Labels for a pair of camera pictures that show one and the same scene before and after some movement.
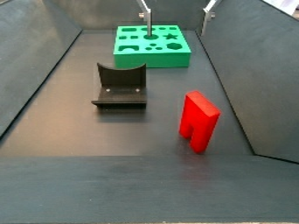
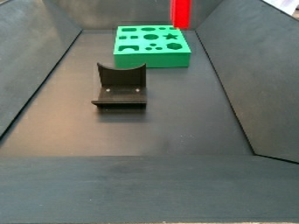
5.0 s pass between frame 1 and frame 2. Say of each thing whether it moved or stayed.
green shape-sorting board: stayed
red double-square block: moved
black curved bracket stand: stayed
